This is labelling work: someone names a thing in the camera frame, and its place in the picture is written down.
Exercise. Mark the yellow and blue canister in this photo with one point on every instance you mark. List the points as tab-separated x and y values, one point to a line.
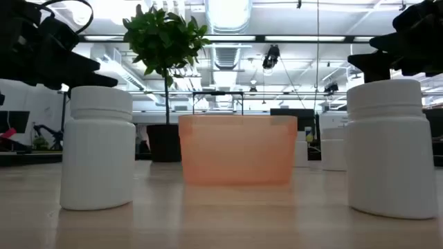
309	135

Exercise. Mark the black hanging ceiling device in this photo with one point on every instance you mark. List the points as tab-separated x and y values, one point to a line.
331	87

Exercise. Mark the black hanging ceiling camera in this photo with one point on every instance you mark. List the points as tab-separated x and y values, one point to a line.
271	57

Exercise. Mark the black computer monitor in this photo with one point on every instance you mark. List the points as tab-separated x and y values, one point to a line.
306	121
436	121
19	121

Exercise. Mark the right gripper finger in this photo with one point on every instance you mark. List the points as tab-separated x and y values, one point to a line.
391	41
373	64

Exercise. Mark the small green desk plant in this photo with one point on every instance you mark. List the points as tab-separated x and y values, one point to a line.
40	142

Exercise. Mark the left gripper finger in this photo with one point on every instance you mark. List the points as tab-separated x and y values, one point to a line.
76	62
97	82

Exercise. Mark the orange translucent plastic basket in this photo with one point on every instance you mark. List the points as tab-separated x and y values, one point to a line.
239	148

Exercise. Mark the small black background robot arm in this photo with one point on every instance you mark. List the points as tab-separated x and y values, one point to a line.
57	136

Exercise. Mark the white pill bottle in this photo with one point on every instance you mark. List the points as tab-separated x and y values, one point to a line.
334	150
302	152
98	155
391	155

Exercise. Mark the long ceiling light strip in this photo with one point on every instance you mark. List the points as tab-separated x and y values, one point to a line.
228	38

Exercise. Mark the silver ceiling air duct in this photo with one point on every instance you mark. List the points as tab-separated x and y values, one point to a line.
228	15

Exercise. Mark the small green leafy tree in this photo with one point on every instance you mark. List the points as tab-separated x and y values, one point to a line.
162	38

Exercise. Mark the black plant pot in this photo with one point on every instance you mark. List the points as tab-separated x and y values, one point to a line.
163	143

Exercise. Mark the red object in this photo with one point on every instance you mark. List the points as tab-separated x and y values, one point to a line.
7	133

